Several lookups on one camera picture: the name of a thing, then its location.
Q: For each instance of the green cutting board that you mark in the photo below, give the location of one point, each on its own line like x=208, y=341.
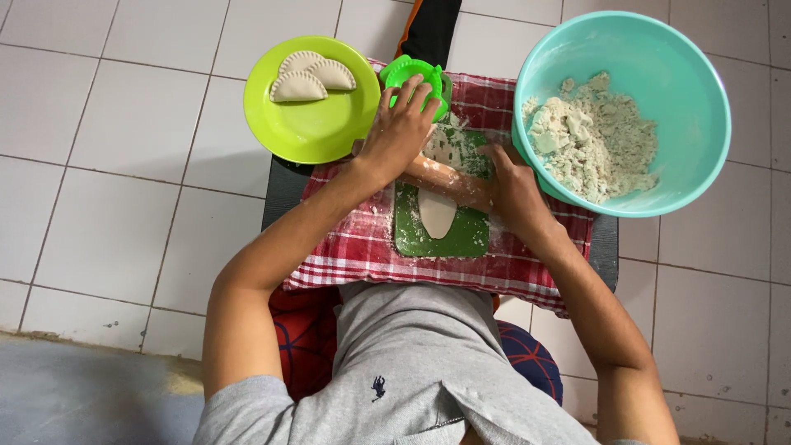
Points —
x=469, y=235

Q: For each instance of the red and blue web cushion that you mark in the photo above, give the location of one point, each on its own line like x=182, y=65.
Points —
x=303, y=346

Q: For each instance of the green plastic dumpling mold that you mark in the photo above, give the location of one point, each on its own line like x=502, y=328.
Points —
x=405, y=69

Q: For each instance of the person's grey shirt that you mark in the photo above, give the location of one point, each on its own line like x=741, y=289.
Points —
x=408, y=358

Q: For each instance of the teal plastic bowl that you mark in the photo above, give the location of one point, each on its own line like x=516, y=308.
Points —
x=686, y=99

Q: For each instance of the folded raw dumpling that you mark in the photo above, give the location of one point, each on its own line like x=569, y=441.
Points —
x=296, y=60
x=337, y=75
x=298, y=88

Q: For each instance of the person's black trouser leg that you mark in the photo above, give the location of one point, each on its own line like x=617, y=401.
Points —
x=432, y=31

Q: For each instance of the person's left hand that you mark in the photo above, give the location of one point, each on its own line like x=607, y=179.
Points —
x=395, y=139

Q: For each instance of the crumbly dough in bowl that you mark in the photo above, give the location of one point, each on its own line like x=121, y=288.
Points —
x=599, y=142

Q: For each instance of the flat rolled dough piece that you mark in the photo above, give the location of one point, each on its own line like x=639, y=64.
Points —
x=437, y=216

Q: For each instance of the person's right fingers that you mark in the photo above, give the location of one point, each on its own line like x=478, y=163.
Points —
x=499, y=159

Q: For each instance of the red checkered cloth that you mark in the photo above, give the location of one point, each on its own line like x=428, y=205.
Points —
x=346, y=247

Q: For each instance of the black stool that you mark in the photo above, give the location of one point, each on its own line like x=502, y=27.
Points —
x=283, y=191

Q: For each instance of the person's right hand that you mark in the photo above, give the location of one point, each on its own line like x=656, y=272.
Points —
x=522, y=195

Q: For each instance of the lime green plate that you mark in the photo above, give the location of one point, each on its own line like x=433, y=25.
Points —
x=309, y=127

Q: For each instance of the wooden rolling pin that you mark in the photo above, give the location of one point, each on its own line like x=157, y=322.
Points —
x=451, y=180

